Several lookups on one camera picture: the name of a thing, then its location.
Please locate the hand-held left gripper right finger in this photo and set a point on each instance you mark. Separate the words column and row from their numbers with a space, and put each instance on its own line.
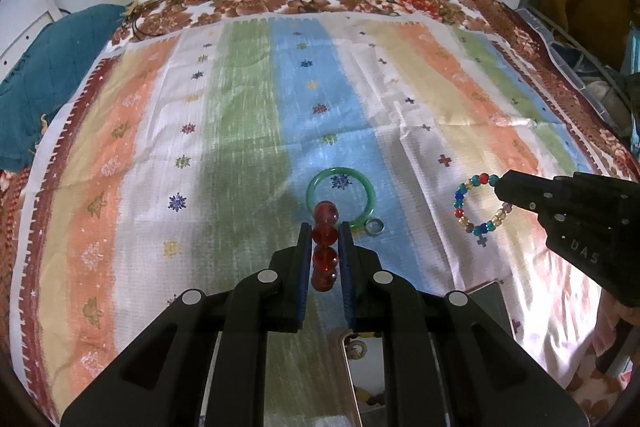
column 347, row 277

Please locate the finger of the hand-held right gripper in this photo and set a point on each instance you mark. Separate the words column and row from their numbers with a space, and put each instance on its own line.
column 520, row 192

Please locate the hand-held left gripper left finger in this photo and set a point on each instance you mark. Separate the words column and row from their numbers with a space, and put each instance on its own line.
column 302, row 277

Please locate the silver metal tin box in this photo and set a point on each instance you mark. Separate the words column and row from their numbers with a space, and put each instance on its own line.
column 367, row 372

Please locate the green bangle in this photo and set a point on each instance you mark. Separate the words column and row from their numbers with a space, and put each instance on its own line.
column 340, row 171

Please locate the striped printed cloth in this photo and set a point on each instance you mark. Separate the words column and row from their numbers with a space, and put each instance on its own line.
column 240, row 132

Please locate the teal pillow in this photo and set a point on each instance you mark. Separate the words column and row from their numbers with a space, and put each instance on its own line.
column 60, row 57

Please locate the white bed headboard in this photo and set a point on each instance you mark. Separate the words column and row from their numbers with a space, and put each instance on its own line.
column 35, row 24

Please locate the metal bed frame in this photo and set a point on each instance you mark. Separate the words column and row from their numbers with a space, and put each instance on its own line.
column 565, row 52

